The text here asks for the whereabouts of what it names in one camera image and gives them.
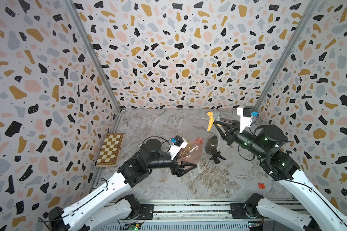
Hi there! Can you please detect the pink transparent spray bottle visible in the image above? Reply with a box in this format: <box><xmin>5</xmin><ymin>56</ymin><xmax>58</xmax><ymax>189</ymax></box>
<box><xmin>178</xmin><ymin>137</ymin><xmax>203</xmax><ymax>165</ymax></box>

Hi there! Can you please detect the grey yellow spray nozzle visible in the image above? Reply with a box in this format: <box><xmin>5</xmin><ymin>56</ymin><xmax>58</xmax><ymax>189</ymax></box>
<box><xmin>207</xmin><ymin>112</ymin><xmax>222</xmax><ymax>132</ymax></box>

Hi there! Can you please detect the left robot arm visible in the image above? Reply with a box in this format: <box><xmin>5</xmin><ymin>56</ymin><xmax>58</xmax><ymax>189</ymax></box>
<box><xmin>44</xmin><ymin>136</ymin><xmax>196</xmax><ymax>231</ymax></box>

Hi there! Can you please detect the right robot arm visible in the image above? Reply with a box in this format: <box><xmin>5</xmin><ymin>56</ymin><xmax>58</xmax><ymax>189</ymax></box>
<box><xmin>213</xmin><ymin>119</ymin><xmax>347</xmax><ymax>231</ymax></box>

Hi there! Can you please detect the dark smoky spray bottle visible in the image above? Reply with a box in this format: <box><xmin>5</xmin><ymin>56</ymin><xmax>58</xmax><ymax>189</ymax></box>
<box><xmin>204</xmin><ymin>135</ymin><xmax>218</xmax><ymax>155</ymax></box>

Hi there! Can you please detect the black spray nozzle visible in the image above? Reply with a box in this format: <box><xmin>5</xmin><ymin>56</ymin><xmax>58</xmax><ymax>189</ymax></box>
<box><xmin>210</xmin><ymin>151</ymin><xmax>226</xmax><ymax>165</ymax></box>

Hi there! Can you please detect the small red block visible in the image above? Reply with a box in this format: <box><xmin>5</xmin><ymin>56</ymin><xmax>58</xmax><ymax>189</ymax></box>
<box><xmin>258</xmin><ymin>183</ymin><xmax>265</xmax><ymax>189</ymax></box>

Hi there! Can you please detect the wooden chess board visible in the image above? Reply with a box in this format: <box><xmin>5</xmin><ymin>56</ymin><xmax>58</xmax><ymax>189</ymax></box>
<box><xmin>96</xmin><ymin>133</ymin><xmax>124</xmax><ymax>167</ymax></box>

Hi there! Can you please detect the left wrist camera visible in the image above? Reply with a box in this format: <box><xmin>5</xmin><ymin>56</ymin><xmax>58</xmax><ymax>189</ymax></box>
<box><xmin>169</xmin><ymin>135</ymin><xmax>188</xmax><ymax>160</ymax></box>

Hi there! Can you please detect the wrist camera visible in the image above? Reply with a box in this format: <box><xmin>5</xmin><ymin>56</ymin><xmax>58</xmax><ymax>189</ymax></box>
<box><xmin>169</xmin><ymin>135</ymin><xmax>188</xmax><ymax>160</ymax></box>
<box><xmin>237</xmin><ymin>106</ymin><xmax>258</xmax><ymax>133</ymax></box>

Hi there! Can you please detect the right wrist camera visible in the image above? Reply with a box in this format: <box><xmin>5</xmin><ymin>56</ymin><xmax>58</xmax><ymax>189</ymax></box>
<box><xmin>237</xmin><ymin>106</ymin><xmax>258</xmax><ymax>133</ymax></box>

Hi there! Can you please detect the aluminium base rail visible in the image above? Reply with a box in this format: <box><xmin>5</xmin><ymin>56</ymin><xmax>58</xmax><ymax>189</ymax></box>
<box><xmin>98</xmin><ymin>199</ymin><xmax>307</xmax><ymax>231</ymax></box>

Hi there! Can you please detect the aluminium frame post right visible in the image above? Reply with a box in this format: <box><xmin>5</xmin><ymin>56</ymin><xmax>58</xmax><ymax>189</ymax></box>
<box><xmin>254</xmin><ymin>0</ymin><xmax>319</xmax><ymax>112</ymax></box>

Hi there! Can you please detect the aluminium frame post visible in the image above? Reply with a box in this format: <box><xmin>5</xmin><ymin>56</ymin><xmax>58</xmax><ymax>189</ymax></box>
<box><xmin>254</xmin><ymin>0</ymin><xmax>319</xmax><ymax>112</ymax></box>
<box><xmin>62</xmin><ymin>0</ymin><xmax>123</xmax><ymax>113</ymax></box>

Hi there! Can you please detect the aluminium frame post left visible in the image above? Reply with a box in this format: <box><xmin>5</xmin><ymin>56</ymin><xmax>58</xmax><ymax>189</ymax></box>
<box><xmin>62</xmin><ymin>0</ymin><xmax>123</xmax><ymax>113</ymax></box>

